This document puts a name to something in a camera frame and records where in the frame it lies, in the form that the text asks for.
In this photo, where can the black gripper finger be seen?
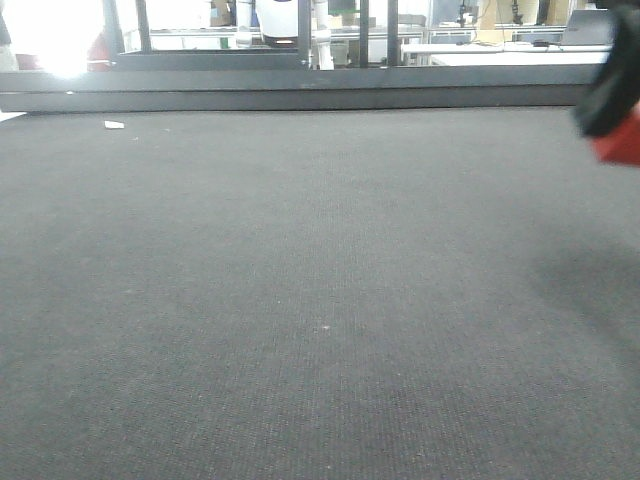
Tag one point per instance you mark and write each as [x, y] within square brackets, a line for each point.
[614, 91]

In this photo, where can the white work table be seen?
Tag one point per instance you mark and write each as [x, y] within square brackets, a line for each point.
[510, 54]

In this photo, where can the black metal frame rack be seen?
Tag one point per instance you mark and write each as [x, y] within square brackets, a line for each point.
[147, 80]

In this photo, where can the small white paper scrap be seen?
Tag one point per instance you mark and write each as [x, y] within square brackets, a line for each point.
[113, 125]

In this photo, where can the white humanoid robot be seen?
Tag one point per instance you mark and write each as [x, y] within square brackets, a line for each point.
[279, 27]

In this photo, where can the red bag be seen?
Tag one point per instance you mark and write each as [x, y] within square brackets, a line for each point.
[98, 54]

